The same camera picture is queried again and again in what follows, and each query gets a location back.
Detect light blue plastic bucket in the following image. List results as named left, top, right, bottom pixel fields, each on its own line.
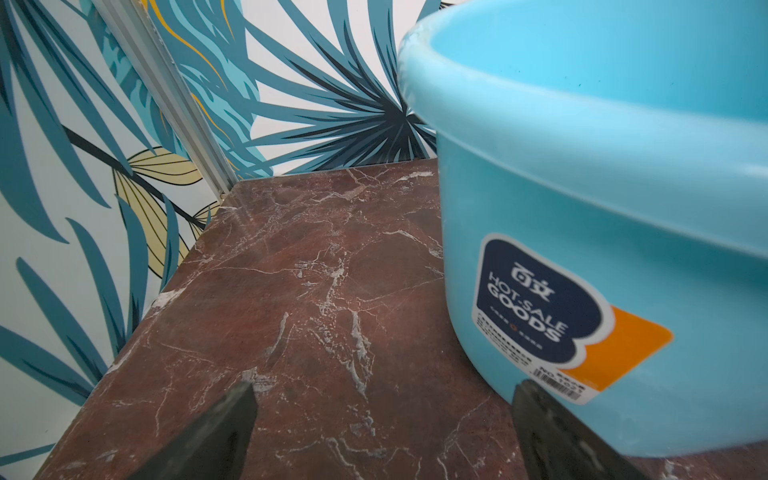
left=398, top=1, right=767, bottom=457

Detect aluminium left corner post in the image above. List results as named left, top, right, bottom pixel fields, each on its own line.
left=94, top=0, right=237, bottom=197

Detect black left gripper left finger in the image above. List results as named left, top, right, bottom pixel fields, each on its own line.
left=130, top=381, right=258, bottom=479

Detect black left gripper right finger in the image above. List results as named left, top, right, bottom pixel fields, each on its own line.
left=511, top=380, right=646, bottom=480

